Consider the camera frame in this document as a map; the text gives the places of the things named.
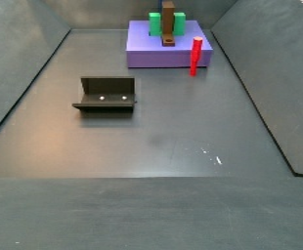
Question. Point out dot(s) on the blue cylindrical peg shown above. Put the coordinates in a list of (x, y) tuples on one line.
[(159, 5)]

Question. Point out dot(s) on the brown upright board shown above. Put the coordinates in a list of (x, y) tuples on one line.
[(167, 24)]

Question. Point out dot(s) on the purple block base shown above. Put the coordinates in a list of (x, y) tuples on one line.
[(147, 53)]

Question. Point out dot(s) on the red cylindrical peg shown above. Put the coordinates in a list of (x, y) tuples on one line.
[(195, 54)]

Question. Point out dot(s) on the green block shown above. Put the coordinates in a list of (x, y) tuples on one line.
[(179, 24)]

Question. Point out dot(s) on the black U-shaped bracket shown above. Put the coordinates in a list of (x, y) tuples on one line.
[(107, 92)]

